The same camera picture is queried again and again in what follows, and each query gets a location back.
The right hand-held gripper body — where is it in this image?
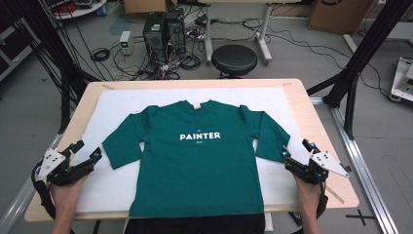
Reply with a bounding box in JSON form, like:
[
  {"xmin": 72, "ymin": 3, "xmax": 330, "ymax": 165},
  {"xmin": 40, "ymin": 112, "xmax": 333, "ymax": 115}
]
[{"xmin": 283, "ymin": 149, "xmax": 351, "ymax": 186}]

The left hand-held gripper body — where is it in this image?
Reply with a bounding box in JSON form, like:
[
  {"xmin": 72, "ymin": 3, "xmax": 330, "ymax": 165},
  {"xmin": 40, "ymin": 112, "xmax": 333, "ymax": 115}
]
[{"xmin": 35, "ymin": 147, "xmax": 95, "ymax": 187}]

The green long-sleeve shirt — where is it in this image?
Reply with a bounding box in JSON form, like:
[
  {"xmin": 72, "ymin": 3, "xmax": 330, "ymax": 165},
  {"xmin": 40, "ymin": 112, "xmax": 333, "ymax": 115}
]
[{"xmin": 101, "ymin": 99, "xmax": 291, "ymax": 219}]

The person's right hand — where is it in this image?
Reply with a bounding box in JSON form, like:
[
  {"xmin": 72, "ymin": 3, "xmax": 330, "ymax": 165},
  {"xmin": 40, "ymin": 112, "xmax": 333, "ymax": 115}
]
[{"xmin": 292, "ymin": 174, "xmax": 323, "ymax": 213}]

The person's left hand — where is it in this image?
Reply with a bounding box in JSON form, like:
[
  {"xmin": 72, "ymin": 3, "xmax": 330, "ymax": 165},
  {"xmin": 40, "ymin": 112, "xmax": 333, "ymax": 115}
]
[{"xmin": 49, "ymin": 175, "xmax": 90, "ymax": 216}]

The beige wooden strip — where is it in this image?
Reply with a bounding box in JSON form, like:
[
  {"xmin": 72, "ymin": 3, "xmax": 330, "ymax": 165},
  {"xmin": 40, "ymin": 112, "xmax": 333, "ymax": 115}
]
[{"xmin": 325, "ymin": 184, "xmax": 346, "ymax": 205}]

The white foam mat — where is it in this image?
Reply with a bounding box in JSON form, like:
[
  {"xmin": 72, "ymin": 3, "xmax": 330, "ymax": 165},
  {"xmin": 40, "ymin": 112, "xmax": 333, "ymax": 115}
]
[{"xmin": 71, "ymin": 87, "xmax": 314, "ymax": 215}]

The black tape cross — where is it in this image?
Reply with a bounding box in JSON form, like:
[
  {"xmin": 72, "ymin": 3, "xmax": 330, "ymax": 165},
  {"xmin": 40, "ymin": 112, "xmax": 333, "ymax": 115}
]
[{"xmin": 345, "ymin": 209, "xmax": 376, "ymax": 227}]

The black round stool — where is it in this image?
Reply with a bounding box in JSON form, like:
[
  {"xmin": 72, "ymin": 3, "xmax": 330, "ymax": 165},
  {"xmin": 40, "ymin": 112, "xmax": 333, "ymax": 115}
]
[{"xmin": 210, "ymin": 43, "xmax": 259, "ymax": 80}]

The white machine base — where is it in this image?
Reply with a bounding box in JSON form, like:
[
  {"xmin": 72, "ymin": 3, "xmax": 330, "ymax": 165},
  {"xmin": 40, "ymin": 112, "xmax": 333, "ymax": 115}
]
[{"xmin": 389, "ymin": 58, "xmax": 413, "ymax": 103}]

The person's dark clothing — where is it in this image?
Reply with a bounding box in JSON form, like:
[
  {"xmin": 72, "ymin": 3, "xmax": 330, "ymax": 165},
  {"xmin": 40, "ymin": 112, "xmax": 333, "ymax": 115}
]
[{"xmin": 124, "ymin": 213, "xmax": 267, "ymax": 234}]

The small white power unit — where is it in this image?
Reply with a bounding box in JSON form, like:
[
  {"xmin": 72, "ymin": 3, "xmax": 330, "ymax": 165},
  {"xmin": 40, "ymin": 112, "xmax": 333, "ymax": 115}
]
[{"xmin": 119, "ymin": 30, "xmax": 134, "ymax": 56}]

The large cardboard box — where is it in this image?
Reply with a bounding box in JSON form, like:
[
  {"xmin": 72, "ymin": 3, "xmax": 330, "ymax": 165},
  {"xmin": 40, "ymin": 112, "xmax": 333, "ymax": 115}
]
[{"xmin": 307, "ymin": 0, "xmax": 374, "ymax": 36}]

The black computer tower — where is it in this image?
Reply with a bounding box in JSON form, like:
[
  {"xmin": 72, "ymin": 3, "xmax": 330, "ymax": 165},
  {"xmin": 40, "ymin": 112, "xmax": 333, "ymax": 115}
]
[
  {"xmin": 142, "ymin": 12, "xmax": 168, "ymax": 64},
  {"xmin": 165, "ymin": 8, "xmax": 187, "ymax": 55}
]

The round white table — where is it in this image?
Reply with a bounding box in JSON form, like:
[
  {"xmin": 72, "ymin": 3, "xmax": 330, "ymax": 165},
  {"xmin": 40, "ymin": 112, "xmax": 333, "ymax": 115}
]
[{"xmin": 45, "ymin": 0, "xmax": 108, "ymax": 20}]

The low cardboard box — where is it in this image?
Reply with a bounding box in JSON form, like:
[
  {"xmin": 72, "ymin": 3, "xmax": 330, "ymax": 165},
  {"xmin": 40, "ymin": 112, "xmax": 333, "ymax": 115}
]
[{"xmin": 123, "ymin": 0, "xmax": 178, "ymax": 15}]

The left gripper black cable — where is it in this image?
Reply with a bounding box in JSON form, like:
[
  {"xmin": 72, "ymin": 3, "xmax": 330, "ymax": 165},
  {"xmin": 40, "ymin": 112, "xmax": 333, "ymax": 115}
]
[{"xmin": 30, "ymin": 160, "xmax": 56, "ymax": 220}]

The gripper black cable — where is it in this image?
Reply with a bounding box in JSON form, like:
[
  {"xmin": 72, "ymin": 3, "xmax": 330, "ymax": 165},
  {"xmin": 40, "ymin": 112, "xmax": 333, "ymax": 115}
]
[
  {"xmin": 317, "ymin": 180, "xmax": 329, "ymax": 219},
  {"xmin": 30, "ymin": 160, "xmax": 56, "ymax": 220}
]

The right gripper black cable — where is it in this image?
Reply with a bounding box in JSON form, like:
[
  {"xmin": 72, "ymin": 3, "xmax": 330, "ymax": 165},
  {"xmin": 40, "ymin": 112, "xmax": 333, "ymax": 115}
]
[{"xmin": 317, "ymin": 180, "xmax": 329, "ymax": 219}]

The aluminium floor rail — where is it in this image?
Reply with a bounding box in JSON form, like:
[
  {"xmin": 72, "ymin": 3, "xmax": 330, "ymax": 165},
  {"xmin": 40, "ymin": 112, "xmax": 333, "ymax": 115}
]
[
  {"xmin": 310, "ymin": 97, "xmax": 399, "ymax": 234},
  {"xmin": 0, "ymin": 133, "xmax": 63, "ymax": 234}
]

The black metal frame post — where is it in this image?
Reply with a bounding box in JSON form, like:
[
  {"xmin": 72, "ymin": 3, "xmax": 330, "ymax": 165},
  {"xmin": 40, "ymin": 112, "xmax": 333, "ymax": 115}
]
[
  {"xmin": 306, "ymin": 0, "xmax": 413, "ymax": 140},
  {"xmin": 9, "ymin": 0, "xmax": 101, "ymax": 135}
]

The coiled black cable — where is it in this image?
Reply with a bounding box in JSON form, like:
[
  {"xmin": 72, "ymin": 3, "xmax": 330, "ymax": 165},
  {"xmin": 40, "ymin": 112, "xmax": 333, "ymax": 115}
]
[{"xmin": 90, "ymin": 47, "xmax": 111, "ymax": 62}]

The white desk frame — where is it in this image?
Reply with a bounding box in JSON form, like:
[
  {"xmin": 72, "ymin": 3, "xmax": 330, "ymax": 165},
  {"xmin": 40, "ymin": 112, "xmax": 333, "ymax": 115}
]
[{"xmin": 198, "ymin": 0, "xmax": 305, "ymax": 67}]

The tangle of floor cables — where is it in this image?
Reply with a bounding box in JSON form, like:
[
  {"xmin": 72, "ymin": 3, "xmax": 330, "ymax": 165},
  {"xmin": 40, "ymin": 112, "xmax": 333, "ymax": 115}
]
[{"xmin": 110, "ymin": 42, "xmax": 203, "ymax": 82}]

